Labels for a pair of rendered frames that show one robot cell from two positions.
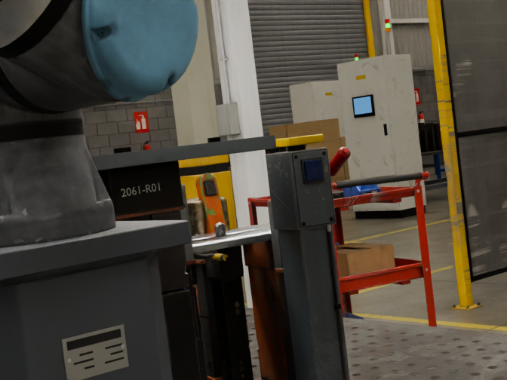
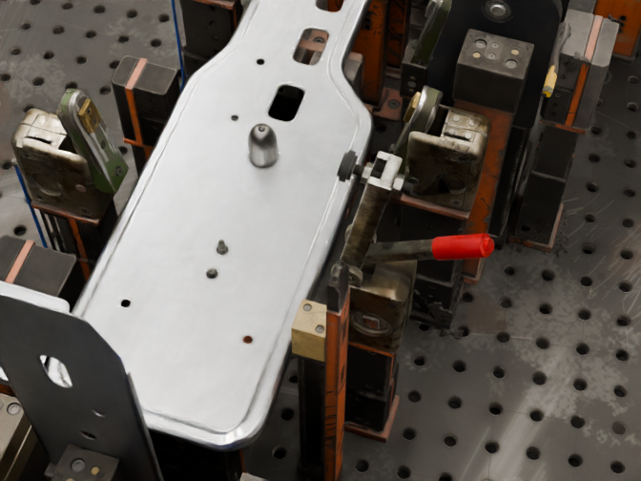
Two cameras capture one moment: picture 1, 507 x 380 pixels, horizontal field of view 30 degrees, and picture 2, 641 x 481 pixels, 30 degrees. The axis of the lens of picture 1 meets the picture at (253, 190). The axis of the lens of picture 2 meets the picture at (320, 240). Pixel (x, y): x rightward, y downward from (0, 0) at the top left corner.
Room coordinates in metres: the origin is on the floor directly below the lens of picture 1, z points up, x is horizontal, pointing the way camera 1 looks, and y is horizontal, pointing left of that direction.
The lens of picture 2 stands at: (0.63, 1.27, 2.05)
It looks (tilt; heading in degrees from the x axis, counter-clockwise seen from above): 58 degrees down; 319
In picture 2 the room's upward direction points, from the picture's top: straight up
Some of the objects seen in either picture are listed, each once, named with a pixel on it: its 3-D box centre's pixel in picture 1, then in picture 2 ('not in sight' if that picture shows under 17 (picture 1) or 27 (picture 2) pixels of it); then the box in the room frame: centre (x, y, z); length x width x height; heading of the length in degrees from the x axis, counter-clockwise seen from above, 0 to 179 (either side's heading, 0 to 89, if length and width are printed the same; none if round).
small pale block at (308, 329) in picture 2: not in sight; (314, 399); (1.03, 0.93, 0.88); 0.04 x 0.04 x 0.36; 31
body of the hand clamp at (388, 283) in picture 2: not in sight; (371, 348); (1.03, 0.84, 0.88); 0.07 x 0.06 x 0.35; 31
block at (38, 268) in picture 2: not in sight; (54, 331); (1.30, 1.08, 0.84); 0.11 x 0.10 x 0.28; 31
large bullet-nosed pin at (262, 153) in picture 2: not in sight; (262, 145); (1.24, 0.82, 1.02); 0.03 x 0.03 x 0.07
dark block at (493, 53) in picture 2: not in sight; (473, 171); (1.11, 0.61, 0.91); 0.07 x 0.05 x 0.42; 31
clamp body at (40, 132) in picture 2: not in sight; (82, 219); (1.38, 0.98, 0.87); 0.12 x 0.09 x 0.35; 31
